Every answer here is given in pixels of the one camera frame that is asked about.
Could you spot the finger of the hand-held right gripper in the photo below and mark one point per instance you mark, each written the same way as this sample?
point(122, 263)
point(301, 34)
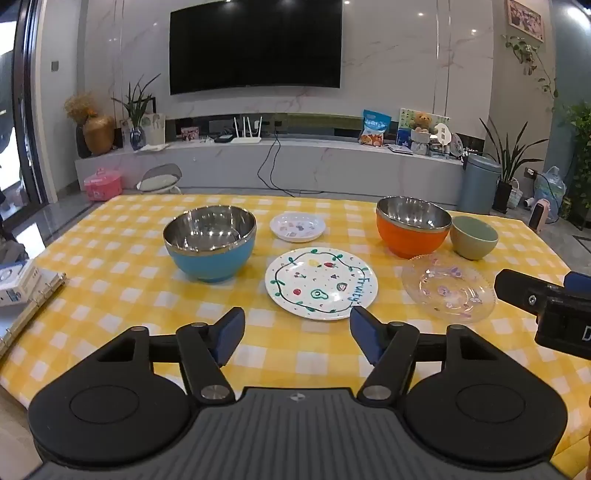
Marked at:
point(579, 284)
point(519, 288)

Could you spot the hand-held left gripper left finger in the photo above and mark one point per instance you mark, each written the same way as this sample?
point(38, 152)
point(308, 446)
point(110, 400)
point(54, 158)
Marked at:
point(233, 332)

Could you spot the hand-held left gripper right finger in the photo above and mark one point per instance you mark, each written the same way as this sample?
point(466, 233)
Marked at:
point(364, 332)

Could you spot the green ceramic bowl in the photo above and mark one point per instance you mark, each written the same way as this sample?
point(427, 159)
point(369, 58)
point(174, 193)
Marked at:
point(473, 247)

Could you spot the blue steel bowl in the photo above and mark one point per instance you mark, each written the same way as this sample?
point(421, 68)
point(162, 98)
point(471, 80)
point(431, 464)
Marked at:
point(210, 265)

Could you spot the large white fruit-print plate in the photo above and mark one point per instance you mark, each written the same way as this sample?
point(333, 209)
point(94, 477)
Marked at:
point(318, 277)

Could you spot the clear glass plate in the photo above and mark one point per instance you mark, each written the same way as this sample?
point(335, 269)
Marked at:
point(443, 290)

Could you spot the orange steel bowl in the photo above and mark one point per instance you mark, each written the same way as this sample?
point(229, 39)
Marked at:
point(406, 237)

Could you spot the small white patterned plate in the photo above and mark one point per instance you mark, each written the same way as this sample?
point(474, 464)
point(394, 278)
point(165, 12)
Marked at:
point(298, 227)

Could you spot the pink space heater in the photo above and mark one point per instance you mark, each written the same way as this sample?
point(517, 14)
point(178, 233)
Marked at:
point(541, 214)

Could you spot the white woven basket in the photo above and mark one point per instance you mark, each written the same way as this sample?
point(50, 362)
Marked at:
point(515, 196)

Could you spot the blue water bottle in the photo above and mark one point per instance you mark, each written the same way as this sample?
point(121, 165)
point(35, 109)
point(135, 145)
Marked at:
point(549, 189)

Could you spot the yellow checked tablecloth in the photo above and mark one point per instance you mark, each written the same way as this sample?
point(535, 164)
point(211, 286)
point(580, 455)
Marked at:
point(138, 295)

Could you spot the grey-blue trash can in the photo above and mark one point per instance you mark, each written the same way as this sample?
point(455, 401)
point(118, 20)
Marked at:
point(478, 184)

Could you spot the potted long-leaf plant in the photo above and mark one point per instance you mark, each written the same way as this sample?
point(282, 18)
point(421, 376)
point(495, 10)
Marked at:
point(508, 157)

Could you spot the green leafy plant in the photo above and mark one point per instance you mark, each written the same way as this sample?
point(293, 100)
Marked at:
point(579, 138)

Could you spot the decorated display plate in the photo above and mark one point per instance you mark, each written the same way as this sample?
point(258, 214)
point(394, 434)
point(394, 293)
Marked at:
point(456, 145)

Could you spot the grey rolling stool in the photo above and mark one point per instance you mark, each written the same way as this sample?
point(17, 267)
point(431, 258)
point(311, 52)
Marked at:
point(159, 182)

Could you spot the white marble television console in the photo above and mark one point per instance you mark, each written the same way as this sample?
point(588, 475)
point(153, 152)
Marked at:
point(323, 166)

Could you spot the white round hand fan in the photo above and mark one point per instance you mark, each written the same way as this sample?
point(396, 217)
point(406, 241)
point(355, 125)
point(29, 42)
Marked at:
point(442, 131)

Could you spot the brown teddy bear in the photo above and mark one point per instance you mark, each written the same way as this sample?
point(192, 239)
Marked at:
point(422, 122)

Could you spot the small black box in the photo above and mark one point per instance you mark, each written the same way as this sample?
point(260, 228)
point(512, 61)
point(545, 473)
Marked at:
point(224, 138)

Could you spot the white router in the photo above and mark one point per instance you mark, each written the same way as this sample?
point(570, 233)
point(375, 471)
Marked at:
point(246, 138)

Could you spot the pink storage box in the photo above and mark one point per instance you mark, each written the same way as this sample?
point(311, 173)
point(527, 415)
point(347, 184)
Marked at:
point(102, 184)

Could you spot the green picture board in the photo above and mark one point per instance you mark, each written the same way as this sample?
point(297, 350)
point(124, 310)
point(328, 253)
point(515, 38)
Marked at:
point(406, 122)

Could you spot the loose papers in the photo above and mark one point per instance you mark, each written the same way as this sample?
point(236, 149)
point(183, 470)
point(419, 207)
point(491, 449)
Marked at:
point(153, 147)

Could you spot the blue snack bag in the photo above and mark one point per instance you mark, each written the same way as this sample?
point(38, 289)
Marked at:
point(375, 129)

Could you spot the white painted pot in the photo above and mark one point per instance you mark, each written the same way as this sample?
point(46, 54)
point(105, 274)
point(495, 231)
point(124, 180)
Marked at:
point(154, 130)

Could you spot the plant in blue vase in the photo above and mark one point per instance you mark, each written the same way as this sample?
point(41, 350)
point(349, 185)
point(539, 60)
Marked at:
point(137, 136)

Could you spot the white cardboard box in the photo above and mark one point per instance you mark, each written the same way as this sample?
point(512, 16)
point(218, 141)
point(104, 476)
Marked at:
point(16, 281)

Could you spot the hanging vine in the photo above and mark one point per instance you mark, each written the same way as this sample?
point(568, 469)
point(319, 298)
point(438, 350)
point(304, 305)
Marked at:
point(524, 53)

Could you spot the golden vase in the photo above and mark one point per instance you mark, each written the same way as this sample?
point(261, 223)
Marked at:
point(98, 136)

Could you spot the dark vase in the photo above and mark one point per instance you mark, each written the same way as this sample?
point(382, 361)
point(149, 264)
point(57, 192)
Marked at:
point(82, 143)

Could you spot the dried flower bunch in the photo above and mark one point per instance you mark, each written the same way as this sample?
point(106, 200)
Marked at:
point(81, 106)

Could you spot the small photo frame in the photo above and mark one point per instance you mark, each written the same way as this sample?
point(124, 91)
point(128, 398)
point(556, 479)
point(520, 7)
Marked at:
point(190, 134)

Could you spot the framed wall picture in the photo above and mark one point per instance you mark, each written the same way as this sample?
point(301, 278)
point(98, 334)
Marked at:
point(525, 18)

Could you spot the black wall television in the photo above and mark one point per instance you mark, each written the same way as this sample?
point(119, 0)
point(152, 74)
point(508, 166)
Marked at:
point(256, 44)

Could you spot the black sliding door frame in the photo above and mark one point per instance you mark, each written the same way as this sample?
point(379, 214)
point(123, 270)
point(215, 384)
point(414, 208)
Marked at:
point(32, 115)

